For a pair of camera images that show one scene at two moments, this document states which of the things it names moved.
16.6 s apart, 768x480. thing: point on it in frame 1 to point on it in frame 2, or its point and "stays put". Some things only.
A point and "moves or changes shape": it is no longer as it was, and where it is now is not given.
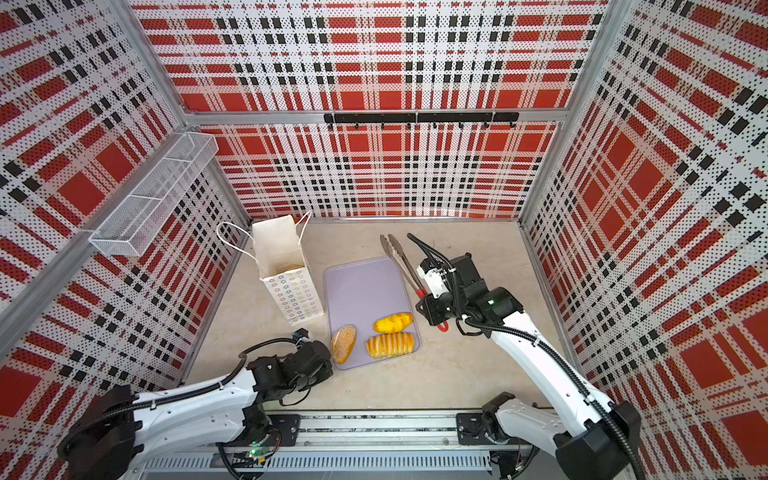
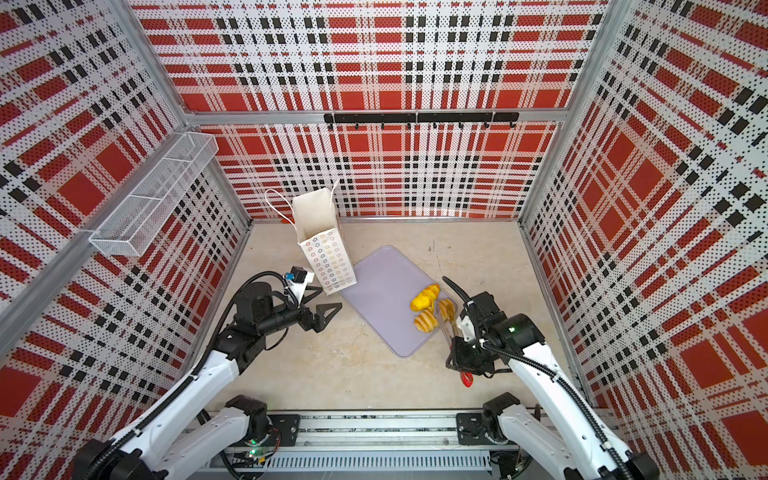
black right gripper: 431,305 to 458,361
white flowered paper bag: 276,250 to 315,219
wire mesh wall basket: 137,221 stays put
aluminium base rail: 414,446 stays put
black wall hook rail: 433,118 stays put
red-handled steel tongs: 412,276 to 453,333
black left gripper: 327,372 to 318,323
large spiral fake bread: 390,345 moves or changes shape
